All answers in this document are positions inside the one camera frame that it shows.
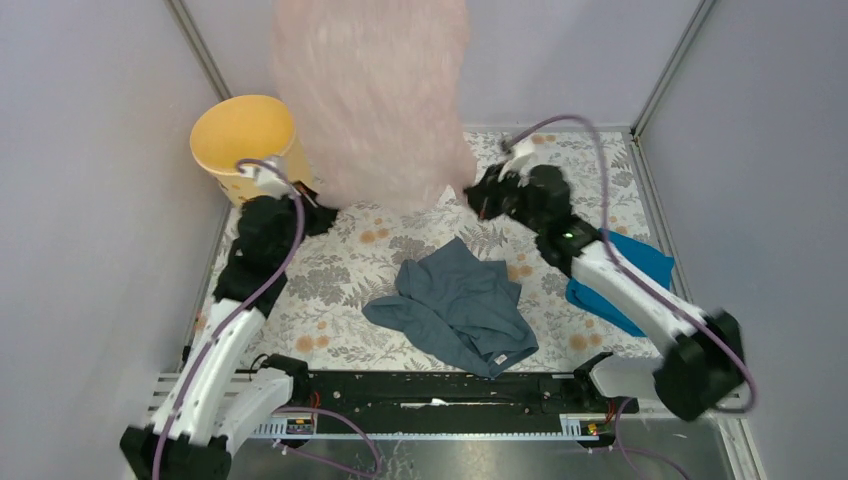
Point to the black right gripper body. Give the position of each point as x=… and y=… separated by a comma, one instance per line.
x=509, y=198

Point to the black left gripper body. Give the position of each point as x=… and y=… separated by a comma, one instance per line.
x=301, y=192

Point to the yellow plastic trash bin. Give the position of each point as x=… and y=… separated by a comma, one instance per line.
x=248, y=127

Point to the pink plastic trash bag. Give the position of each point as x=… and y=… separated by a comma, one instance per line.
x=373, y=87

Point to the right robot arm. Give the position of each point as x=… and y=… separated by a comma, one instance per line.
x=701, y=360

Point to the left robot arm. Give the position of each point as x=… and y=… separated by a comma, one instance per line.
x=191, y=435

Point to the floral patterned table mat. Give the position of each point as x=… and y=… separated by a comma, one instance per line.
x=318, y=316

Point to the grey-blue crumpled cloth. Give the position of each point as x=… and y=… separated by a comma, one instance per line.
x=459, y=309

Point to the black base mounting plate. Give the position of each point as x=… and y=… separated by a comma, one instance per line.
x=384, y=401

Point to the bright blue cloth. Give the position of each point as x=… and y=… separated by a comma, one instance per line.
x=643, y=256

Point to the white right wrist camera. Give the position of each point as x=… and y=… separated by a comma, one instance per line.
x=517, y=154

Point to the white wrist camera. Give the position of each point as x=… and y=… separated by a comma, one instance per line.
x=266, y=176
x=517, y=154

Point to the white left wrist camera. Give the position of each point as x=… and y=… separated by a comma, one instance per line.
x=266, y=176

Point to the white slotted cable duct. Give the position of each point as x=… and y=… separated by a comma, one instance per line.
x=559, y=427

